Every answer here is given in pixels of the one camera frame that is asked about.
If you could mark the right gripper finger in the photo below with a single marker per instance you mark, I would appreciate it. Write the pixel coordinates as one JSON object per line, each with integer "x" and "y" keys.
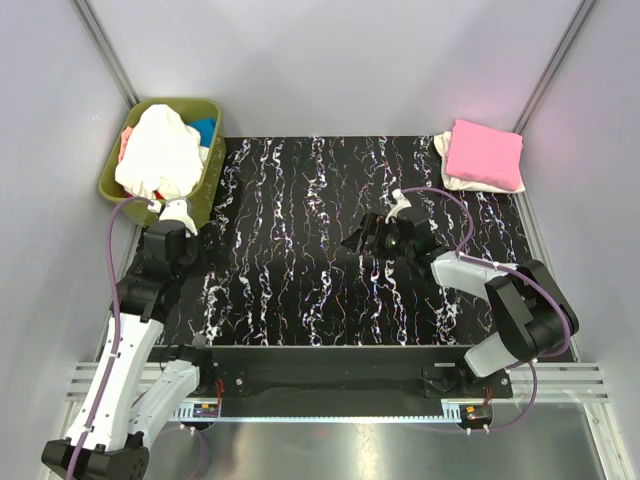
{"x": 356, "y": 241}
{"x": 374, "y": 229}

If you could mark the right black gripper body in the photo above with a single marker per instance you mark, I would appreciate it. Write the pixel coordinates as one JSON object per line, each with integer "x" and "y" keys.
{"x": 394, "y": 245}

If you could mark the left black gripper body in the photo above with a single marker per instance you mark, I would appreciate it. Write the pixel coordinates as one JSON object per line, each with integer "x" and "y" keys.
{"x": 193, "y": 246}

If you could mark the white printed t shirt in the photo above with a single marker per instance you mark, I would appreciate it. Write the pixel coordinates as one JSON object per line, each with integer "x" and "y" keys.
{"x": 163, "y": 155}

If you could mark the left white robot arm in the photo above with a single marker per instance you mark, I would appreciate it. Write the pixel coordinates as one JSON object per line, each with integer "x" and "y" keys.
{"x": 117, "y": 426}

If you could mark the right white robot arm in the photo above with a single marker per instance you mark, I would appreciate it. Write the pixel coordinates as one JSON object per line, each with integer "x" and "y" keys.
{"x": 532, "y": 316}

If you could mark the red t shirt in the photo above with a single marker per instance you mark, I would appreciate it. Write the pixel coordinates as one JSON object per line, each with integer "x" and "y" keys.
{"x": 156, "y": 196}

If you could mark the olive green plastic bin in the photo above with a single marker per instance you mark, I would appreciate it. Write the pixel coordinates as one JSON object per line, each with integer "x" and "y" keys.
{"x": 201, "y": 198}

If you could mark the black marble pattern mat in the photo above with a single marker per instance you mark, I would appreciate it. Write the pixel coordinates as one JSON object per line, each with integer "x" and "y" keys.
{"x": 279, "y": 276}

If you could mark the folded cream t shirt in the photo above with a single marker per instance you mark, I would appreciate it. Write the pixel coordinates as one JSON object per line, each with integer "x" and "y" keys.
{"x": 441, "y": 144}

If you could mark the folded pink t shirt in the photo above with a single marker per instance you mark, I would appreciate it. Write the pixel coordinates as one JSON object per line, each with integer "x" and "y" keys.
{"x": 485, "y": 155}

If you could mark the salmon pink t shirt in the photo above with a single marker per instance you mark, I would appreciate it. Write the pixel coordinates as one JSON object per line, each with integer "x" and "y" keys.
{"x": 124, "y": 138}

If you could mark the blue t shirt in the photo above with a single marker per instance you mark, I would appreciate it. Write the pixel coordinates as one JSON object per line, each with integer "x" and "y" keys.
{"x": 206, "y": 128}

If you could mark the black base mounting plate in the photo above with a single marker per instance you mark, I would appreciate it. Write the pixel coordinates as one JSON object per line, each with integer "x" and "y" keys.
{"x": 385, "y": 383}

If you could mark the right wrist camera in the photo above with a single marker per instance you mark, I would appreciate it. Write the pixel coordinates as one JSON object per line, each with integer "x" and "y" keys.
{"x": 400, "y": 202}

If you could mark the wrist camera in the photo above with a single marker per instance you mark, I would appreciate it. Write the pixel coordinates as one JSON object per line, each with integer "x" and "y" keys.
{"x": 179, "y": 209}
{"x": 400, "y": 202}

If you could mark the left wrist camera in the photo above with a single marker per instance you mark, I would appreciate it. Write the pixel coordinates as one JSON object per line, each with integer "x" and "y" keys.
{"x": 179, "y": 209}

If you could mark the aluminium frame rail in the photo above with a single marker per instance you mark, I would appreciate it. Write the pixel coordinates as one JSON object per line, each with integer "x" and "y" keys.
{"x": 85, "y": 372}

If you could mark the white slotted cable duct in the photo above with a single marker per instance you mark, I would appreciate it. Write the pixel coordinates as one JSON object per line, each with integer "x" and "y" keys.
{"x": 196, "y": 412}

